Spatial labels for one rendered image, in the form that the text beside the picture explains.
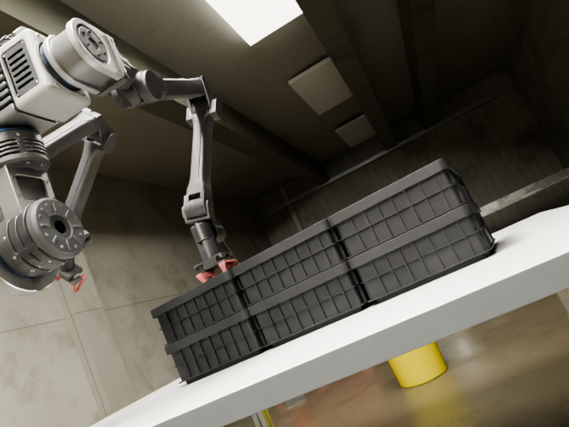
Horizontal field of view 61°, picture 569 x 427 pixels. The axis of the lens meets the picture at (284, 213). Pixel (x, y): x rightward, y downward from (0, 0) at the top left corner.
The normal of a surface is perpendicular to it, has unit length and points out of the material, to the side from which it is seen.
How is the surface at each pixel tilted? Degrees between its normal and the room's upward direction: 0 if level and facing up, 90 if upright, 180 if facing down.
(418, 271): 90
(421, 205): 90
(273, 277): 90
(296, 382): 90
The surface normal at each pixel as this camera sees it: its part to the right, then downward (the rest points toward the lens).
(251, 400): -0.31, -0.05
